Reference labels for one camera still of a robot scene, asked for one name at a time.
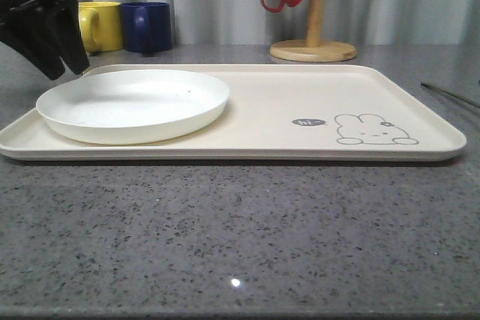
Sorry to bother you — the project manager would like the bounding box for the cream rabbit tray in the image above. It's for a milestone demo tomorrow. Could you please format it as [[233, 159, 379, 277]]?
[[1, 64, 467, 162]]

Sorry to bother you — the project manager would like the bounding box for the yellow mug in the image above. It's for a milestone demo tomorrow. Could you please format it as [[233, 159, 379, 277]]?
[[78, 1, 123, 52]]

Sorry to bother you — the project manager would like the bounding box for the dark blue mug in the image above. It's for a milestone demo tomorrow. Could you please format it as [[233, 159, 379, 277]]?
[[119, 1, 173, 53]]

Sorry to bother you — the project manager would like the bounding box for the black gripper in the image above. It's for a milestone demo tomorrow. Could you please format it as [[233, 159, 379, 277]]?
[[1, 0, 89, 80]]

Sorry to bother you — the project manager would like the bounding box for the wooden mug tree stand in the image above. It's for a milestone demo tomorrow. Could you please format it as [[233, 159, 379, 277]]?
[[269, 0, 357, 63]]

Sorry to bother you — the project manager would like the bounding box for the silver chopstick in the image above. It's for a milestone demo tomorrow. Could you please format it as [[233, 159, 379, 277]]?
[[420, 82, 480, 109]]

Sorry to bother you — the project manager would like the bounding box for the white round plate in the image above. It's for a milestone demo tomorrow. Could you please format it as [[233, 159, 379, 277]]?
[[36, 70, 230, 145]]

